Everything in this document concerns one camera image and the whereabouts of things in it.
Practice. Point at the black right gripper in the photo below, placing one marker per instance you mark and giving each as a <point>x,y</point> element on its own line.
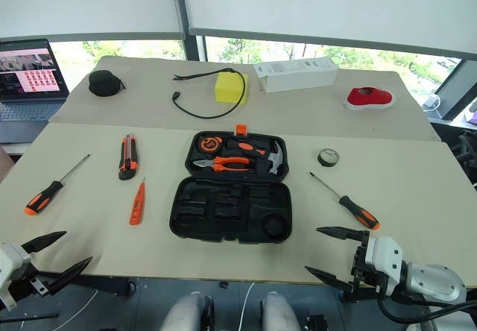
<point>359,267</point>

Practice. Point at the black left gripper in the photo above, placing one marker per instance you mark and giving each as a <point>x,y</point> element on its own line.
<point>28,288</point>

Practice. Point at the orange voltage tester pen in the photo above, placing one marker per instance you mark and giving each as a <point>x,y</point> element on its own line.
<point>137,206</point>

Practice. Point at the orange black utility knife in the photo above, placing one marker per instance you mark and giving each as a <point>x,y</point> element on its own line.
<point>128,159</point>

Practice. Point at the black tool case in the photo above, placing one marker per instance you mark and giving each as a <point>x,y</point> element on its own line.
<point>231,211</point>

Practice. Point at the grey rounded robot leg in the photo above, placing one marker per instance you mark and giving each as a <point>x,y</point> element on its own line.
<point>186,314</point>
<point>279,314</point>

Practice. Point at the black electrical tape roll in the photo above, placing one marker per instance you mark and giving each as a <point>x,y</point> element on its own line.
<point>328,157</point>

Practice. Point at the red shoe white sole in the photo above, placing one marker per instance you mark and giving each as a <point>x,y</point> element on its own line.
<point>369,98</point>

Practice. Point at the black chair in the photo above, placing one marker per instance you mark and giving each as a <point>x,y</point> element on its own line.
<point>466,156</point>

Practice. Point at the orange black tape measure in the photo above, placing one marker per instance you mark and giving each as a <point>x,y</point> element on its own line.
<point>209,144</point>

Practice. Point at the white charger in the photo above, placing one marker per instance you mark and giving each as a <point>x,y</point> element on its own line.
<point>432,102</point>

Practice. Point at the white cardboard box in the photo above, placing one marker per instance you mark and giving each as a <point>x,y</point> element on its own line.
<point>298,75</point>

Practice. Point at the laptop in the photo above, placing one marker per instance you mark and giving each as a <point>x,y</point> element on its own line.
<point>26,70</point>

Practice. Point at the yellow foam block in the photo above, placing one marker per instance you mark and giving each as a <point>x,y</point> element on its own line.
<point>227,88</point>

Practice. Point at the dark grey framed panel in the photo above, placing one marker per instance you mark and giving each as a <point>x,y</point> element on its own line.
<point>458,88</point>

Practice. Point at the white roller blind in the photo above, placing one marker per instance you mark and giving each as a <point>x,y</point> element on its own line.
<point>328,3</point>
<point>85,3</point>

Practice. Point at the black window mullion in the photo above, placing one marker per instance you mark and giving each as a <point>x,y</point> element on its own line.
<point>188,10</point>

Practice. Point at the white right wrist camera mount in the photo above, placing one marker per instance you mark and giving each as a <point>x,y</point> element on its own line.
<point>384,252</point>

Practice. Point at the black table frame bar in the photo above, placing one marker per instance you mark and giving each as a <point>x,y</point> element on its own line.
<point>108,284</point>

